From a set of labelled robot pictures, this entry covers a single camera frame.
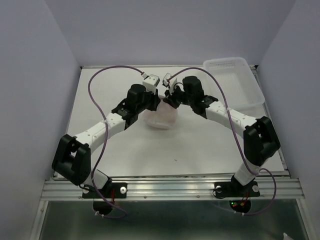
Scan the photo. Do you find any white mesh laundry bag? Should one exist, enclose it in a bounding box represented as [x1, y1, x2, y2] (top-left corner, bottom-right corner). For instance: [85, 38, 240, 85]
[142, 97, 178, 130]

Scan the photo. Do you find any aluminium frame rail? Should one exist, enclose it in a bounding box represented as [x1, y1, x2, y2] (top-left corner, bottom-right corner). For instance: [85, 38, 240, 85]
[40, 171, 305, 202]

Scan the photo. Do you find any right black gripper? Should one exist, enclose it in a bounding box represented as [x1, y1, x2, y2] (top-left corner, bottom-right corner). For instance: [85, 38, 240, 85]
[164, 83, 194, 109]

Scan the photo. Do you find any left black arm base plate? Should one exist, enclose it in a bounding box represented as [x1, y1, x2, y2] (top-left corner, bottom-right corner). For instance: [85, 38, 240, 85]
[82, 181, 128, 199]

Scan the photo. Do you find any white plastic basket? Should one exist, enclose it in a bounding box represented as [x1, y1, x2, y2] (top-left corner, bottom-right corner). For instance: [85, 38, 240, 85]
[203, 57, 265, 111]

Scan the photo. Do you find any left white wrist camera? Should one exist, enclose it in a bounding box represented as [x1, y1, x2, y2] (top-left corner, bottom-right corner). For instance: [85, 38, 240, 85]
[141, 73, 160, 92]

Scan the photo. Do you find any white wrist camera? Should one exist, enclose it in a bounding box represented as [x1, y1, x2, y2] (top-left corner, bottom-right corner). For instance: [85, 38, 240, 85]
[141, 73, 160, 92]
[162, 73, 178, 95]

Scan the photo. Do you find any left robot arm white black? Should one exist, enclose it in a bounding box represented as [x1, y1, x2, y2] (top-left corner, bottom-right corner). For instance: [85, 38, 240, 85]
[52, 84, 161, 197]

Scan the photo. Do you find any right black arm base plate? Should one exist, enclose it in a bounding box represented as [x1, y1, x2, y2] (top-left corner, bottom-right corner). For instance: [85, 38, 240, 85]
[212, 181, 261, 199]

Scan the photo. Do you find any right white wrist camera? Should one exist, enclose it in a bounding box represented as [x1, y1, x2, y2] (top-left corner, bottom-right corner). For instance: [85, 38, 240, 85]
[162, 73, 178, 95]

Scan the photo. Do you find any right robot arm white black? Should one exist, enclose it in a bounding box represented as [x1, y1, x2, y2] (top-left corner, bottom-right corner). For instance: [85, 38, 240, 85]
[162, 73, 281, 198]

